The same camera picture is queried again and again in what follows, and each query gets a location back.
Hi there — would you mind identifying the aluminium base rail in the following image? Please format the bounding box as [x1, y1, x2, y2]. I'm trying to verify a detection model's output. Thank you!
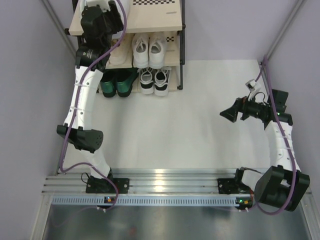
[41, 167, 313, 211]

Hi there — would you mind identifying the white grey sneaker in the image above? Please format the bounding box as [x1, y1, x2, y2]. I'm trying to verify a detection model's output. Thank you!
[148, 32, 167, 69]
[131, 33, 149, 69]

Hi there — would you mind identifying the aluminium frame post right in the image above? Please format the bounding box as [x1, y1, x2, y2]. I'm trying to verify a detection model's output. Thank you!
[259, 0, 310, 68]

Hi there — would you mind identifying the black beige shoe shelf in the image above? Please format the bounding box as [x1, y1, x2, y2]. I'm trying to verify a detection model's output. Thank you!
[65, 0, 185, 93]

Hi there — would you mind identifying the aluminium frame post left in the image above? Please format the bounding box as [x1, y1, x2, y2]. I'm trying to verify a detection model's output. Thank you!
[40, 0, 76, 59]

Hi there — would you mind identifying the white leather sneaker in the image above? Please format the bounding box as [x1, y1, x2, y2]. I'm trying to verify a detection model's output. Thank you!
[116, 0, 131, 17]

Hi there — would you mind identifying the green loafer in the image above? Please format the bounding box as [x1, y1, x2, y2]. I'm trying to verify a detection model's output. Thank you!
[100, 69, 117, 98]
[116, 68, 139, 98]

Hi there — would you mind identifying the beige lace sneaker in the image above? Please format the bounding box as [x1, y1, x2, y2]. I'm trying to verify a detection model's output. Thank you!
[109, 36, 131, 66]

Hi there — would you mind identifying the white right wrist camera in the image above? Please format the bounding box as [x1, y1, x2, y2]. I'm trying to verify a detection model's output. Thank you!
[245, 79, 261, 101]

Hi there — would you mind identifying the black white sneaker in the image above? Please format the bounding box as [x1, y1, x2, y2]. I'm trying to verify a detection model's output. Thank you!
[154, 66, 172, 97]
[138, 67, 154, 95]

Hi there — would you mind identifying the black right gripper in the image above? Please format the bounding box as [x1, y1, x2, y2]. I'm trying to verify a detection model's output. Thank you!
[220, 91, 270, 123]

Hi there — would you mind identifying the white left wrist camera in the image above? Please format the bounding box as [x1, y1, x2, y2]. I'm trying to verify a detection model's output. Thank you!
[82, 0, 111, 13]

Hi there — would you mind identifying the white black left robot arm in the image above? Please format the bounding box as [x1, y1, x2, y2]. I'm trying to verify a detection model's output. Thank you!
[56, 0, 130, 194]

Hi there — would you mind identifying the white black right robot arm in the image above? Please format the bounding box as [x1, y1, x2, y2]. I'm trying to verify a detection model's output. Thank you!
[218, 89, 310, 212]

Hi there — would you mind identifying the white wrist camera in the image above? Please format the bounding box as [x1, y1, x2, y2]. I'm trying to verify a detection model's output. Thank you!
[82, 0, 111, 13]
[245, 79, 261, 101]

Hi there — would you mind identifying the aluminium frame post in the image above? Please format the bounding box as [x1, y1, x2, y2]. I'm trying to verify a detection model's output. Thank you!
[40, 0, 76, 59]
[259, 0, 310, 68]

